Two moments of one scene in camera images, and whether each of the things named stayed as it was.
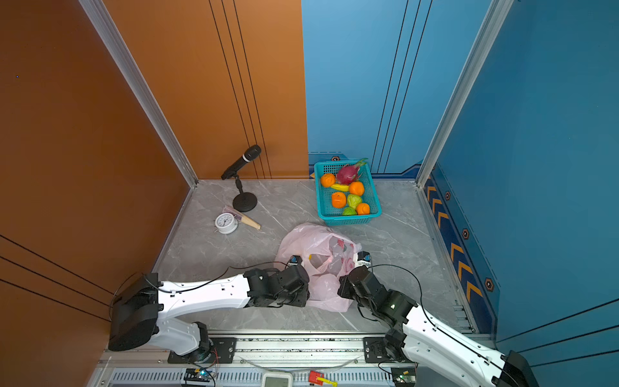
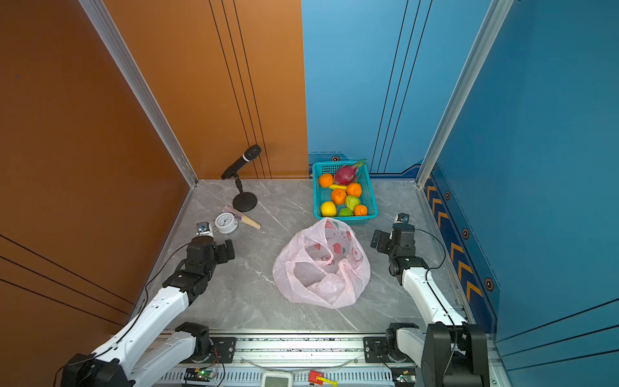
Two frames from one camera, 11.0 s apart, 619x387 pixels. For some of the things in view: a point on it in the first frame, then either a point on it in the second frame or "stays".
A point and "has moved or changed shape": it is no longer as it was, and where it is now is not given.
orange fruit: x=363 y=209 stays
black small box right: x=404 y=376 stays
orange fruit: x=328 y=180 stays
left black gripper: x=305 y=295 → x=221 y=250
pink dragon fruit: x=349 y=173 stays
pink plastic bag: x=326 y=256 has moved or changed shape
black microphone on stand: x=243 y=201 stays
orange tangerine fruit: x=338 y=199 stays
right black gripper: x=343 y=291 → x=382 y=247
